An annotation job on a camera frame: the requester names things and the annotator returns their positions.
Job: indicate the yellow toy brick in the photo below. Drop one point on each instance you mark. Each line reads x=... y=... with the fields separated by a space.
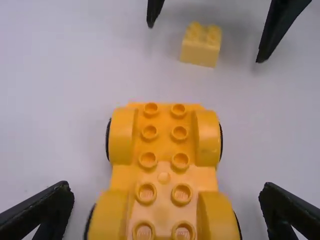
x=200 y=50

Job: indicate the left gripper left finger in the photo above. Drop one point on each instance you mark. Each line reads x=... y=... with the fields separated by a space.
x=50 y=197

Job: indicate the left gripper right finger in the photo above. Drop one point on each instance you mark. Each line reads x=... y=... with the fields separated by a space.
x=275 y=200

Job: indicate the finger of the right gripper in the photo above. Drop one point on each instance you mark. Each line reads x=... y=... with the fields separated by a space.
x=153 y=10
x=280 y=20

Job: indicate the yellow toy car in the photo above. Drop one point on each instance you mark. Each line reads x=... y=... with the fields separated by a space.
x=162 y=175

